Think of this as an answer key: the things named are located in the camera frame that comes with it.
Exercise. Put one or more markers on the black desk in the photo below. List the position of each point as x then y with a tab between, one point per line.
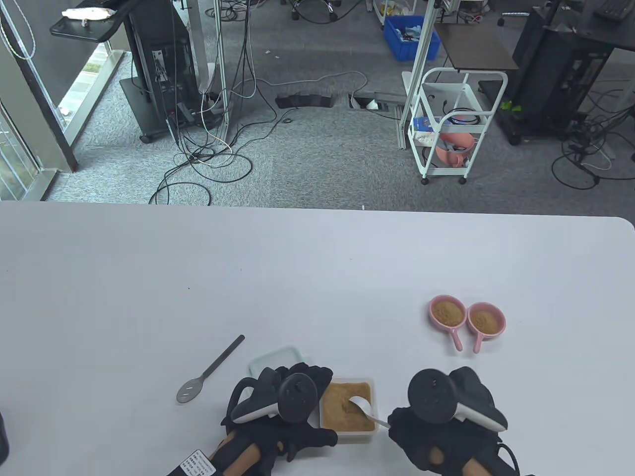
610	34

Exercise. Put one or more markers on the person's right forearm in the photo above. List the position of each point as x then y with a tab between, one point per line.
471	468

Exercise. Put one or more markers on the brown top stand table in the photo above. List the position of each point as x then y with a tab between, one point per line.
476	47

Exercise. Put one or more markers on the grey floor socket box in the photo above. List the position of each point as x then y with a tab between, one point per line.
377	96

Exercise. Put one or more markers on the pink plastic basin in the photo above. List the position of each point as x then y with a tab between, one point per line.
464	139

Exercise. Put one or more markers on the scooped brown sugar granules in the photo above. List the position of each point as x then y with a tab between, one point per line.
446	314
483	320

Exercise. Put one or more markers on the black computer rack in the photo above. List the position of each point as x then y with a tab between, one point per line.
545	59

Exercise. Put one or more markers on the white cloth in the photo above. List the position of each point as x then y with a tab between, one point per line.
89	13

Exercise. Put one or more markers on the silver metal frame post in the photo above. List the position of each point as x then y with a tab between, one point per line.
419	49
222	59

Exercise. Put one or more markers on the small green object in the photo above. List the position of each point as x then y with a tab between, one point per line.
507	105

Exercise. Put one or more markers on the person's left hand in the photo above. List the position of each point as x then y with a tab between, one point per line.
317	379

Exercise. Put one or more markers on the person's left forearm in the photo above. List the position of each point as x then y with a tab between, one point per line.
240	458

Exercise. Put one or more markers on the white rolling cart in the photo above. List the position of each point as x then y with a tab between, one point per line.
451	94

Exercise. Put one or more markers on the black tray shelf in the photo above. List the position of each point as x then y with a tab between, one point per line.
79	30

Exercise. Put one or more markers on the white plastic coffee spoon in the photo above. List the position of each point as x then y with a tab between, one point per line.
359	404

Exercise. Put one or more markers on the black wrist band white label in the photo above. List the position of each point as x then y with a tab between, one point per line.
196	463

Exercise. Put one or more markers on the black wheeled equipment stand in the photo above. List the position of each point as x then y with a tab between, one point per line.
158	29

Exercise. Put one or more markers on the black white hand controller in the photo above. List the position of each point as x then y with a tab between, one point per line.
431	396
297	396

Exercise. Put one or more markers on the black power strip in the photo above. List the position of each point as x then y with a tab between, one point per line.
302	100

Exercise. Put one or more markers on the black keyboard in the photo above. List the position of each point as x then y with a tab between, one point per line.
615	7

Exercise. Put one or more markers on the clear plastic sugar container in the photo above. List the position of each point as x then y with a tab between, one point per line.
352	438

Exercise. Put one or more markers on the blue white box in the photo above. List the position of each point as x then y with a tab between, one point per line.
421	124

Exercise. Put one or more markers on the blue plastic bin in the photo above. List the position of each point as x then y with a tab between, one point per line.
397	47

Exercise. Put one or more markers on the grey disposable spoon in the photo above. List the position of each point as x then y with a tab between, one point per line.
188	391

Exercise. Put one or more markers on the person's right hand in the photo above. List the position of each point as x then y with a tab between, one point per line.
407	436

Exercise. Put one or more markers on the clear container lid green seal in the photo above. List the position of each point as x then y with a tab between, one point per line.
278	357

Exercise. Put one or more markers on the office chair wheel base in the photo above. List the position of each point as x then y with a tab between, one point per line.
327	7

